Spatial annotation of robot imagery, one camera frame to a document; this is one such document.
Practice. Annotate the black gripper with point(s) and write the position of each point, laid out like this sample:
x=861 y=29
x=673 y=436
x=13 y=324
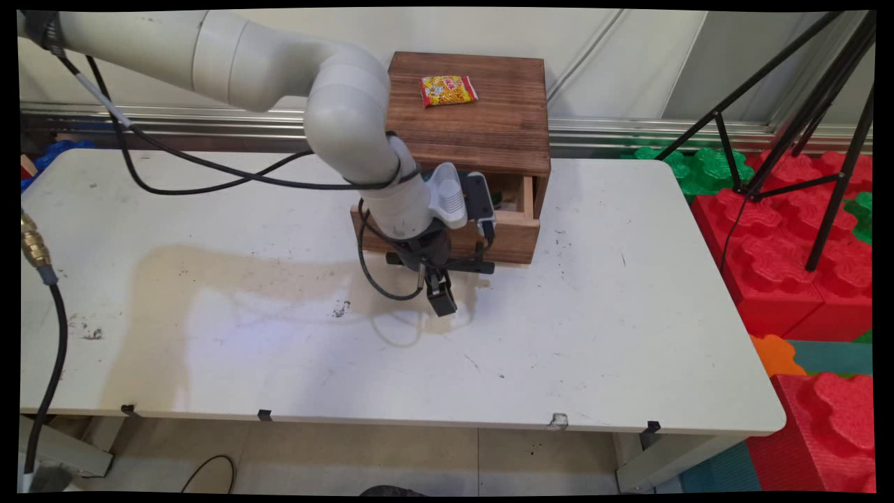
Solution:
x=431 y=251

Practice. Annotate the yellow red snack packet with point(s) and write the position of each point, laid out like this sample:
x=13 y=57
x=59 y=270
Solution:
x=448 y=91

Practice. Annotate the small green foam block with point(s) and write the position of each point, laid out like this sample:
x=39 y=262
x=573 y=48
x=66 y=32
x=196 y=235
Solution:
x=862 y=216

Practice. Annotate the large green foam block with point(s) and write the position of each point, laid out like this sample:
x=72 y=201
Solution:
x=705 y=168

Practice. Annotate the black tripod stand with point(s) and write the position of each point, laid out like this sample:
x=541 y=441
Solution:
x=840 y=188

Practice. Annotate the orange foam piece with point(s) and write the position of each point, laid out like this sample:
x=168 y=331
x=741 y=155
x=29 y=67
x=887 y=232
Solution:
x=774 y=356

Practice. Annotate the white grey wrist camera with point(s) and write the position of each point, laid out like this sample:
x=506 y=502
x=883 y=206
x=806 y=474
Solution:
x=447 y=195

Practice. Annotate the red foam block stack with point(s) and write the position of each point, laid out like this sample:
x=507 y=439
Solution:
x=768 y=265

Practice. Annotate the brown wooden drawer cabinet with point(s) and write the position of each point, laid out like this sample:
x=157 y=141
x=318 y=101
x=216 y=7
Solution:
x=475 y=133

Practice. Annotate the aluminium wall rail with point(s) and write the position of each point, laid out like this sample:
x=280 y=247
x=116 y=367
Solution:
x=628 y=129

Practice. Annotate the single red foam block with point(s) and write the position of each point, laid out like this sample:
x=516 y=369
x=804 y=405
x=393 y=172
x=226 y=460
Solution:
x=824 y=433

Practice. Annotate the teal foam mat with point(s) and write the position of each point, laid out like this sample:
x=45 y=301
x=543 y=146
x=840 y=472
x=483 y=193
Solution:
x=838 y=358

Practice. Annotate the white torn tape piece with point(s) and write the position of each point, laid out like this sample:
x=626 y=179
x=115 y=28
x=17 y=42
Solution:
x=558 y=420

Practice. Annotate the white table leg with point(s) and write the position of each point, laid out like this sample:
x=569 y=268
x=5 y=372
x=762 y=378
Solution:
x=66 y=450
x=670 y=461

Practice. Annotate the brown wooden drawer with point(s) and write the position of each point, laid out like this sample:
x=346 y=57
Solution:
x=513 y=237

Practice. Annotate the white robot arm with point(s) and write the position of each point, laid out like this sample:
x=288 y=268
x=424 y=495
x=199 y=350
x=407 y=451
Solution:
x=230 y=59

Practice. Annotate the blue foam mat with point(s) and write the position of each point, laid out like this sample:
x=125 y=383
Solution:
x=719 y=471

